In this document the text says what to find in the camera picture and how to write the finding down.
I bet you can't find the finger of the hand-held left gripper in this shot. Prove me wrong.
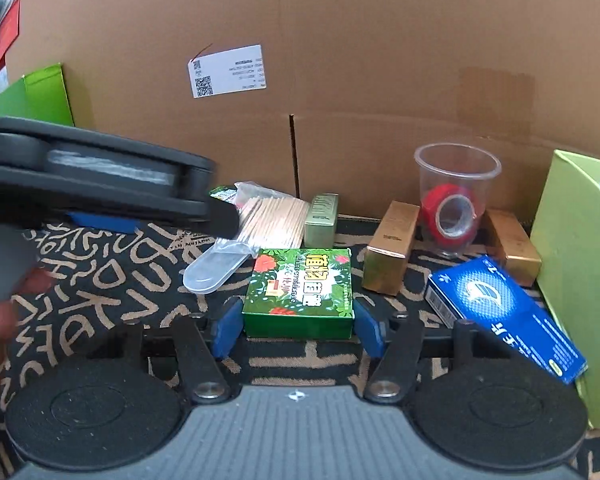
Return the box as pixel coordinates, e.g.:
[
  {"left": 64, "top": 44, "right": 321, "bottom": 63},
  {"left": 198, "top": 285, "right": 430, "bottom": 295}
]
[
  {"left": 67, "top": 211, "right": 142, "bottom": 236},
  {"left": 207, "top": 195, "right": 244, "bottom": 241}
]

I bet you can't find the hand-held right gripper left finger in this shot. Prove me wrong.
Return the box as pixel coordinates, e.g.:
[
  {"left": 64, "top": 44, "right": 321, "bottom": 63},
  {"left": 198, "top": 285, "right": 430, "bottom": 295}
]
[{"left": 87, "top": 296, "right": 244, "bottom": 406}]

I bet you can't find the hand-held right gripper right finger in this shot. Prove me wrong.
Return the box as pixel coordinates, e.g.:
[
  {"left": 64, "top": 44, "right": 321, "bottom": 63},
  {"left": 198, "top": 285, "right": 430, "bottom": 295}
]
[{"left": 352, "top": 297, "right": 506, "bottom": 406}]

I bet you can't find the green floral box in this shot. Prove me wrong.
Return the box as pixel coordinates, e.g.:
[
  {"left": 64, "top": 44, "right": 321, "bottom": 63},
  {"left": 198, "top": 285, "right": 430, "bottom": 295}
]
[{"left": 241, "top": 247, "right": 356, "bottom": 339}]

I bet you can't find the red tape roll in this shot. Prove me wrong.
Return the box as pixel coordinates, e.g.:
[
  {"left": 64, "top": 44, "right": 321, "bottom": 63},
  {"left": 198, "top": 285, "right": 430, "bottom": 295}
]
[{"left": 420, "top": 184, "right": 481, "bottom": 256}]

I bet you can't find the blue box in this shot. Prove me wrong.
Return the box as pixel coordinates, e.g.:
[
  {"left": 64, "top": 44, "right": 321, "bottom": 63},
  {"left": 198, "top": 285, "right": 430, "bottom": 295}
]
[{"left": 424, "top": 255, "right": 589, "bottom": 386}]

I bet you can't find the clear plastic cup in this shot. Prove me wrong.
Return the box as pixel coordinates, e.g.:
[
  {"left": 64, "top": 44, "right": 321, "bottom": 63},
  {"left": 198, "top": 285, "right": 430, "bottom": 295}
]
[{"left": 414, "top": 143, "right": 502, "bottom": 261}]

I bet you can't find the light green box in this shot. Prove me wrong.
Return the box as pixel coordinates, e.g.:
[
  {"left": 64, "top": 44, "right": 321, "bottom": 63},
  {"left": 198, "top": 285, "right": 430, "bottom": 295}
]
[{"left": 530, "top": 149, "right": 600, "bottom": 431}]

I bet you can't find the green printed packet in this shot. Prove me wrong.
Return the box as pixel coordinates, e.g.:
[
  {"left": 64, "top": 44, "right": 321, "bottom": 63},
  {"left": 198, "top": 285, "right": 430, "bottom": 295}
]
[{"left": 207, "top": 185, "right": 239, "bottom": 206}]

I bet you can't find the packet of wooden sticks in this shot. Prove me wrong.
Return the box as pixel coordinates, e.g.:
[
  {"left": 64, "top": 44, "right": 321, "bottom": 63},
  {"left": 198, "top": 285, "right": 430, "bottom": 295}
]
[{"left": 232, "top": 181, "right": 311, "bottom": 256}]

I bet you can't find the clear plastic spoon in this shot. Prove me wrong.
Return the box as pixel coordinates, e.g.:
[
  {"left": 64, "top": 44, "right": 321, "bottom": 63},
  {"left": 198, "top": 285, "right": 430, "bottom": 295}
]
[{"left": 182, "top": 237, "right": 253, "bottom": 295}]

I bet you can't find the gold box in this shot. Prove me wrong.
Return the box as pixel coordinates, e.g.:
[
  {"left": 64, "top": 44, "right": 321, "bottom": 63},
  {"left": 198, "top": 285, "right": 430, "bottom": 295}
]
[
  {"left": 481, "top": 208, "right": 542, "bottom": 288},
  {"left": 361, "top": 201, "right": 421, "bottom": 297}
]

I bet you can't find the small pale green box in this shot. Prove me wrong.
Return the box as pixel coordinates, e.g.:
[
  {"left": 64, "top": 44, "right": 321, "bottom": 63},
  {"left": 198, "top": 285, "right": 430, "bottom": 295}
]
[{"left": 304, "top": 192, "right": 340, "bottom": 249}]

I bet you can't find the dark green glossy box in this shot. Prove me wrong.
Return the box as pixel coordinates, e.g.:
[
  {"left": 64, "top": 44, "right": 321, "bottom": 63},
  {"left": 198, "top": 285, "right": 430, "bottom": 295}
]
[{"left": 0, "top": 62, "right": 76, "bottom": 128}]

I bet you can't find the white shipping label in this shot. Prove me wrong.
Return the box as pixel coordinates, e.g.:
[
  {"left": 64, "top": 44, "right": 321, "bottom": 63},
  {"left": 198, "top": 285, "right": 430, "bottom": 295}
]
[{"left": 187, "top": 44, "right": 263, "bottom": 99}]

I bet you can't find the large cardboard box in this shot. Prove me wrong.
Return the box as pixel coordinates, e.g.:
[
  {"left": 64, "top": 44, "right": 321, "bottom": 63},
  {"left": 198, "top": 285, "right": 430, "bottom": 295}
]
[{"left": 5, "top": 0, "right": 600, "bottom": 221}]

